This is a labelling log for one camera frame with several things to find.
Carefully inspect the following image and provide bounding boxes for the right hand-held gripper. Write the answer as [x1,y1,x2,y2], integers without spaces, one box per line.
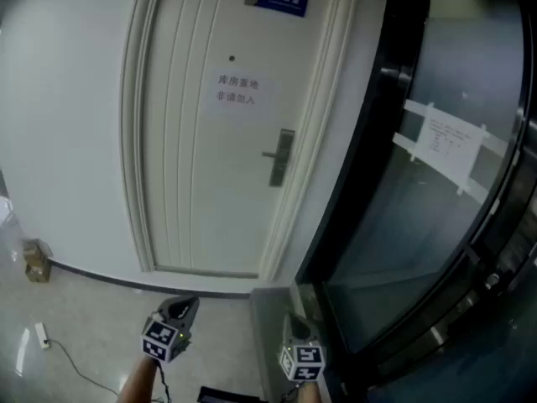
[279,311,326,381]

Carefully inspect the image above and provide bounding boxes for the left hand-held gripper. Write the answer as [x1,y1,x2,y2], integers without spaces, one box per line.
[141,296,201,364]

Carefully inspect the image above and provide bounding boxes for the person's right forearm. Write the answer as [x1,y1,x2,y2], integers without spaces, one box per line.
[295,379,320,403]

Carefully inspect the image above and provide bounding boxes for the person's left forearm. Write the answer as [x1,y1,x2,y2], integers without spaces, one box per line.
[117,354,163,403]

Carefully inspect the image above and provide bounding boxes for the black framed glass door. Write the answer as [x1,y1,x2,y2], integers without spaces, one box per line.
[293,0,537,403]

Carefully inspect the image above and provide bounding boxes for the silver door lock plate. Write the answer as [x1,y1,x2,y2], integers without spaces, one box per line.
[268,128,296,187]

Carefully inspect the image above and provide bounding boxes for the paper sign with red text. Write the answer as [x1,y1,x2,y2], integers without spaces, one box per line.
[205,67,272,121]

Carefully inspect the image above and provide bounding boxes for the blue door sign plate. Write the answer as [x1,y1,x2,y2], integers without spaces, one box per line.
[244,0,310,18]

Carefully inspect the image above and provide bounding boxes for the black chest-mounted device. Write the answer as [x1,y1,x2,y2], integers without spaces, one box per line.
[196,386,269,403]

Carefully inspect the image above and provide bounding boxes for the white power strip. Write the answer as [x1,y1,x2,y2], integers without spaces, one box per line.
[34,322,51,349]

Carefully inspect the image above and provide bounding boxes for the white printed paper sheet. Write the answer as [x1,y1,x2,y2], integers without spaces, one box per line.
[414,105,486,188]

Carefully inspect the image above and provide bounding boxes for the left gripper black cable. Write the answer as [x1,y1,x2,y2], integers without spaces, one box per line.
[155,361,173,403]

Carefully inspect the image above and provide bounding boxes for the black power strip cable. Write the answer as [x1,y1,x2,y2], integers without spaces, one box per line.
[44,338,121,396]

